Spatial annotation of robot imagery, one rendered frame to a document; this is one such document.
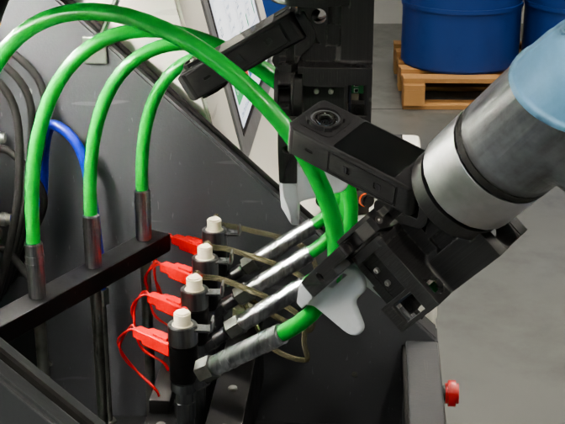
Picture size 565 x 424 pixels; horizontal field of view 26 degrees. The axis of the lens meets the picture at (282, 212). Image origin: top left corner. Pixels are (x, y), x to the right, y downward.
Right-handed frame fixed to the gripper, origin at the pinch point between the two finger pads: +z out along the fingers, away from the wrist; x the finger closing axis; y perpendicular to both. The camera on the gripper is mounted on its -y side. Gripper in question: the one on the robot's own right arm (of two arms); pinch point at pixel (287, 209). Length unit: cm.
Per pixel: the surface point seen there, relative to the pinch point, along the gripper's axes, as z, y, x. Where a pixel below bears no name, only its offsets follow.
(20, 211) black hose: 10.1, -31.3, 23.9
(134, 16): -18.4, -11.7, -6.6
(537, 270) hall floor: 123, 64, 274
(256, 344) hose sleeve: 7.8, -1.7, -10.9
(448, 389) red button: 43, 19, 46
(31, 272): 10.7, -26.1, 8.8
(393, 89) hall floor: 123, 20, 497
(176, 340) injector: 13.4, -10.3, 0.3
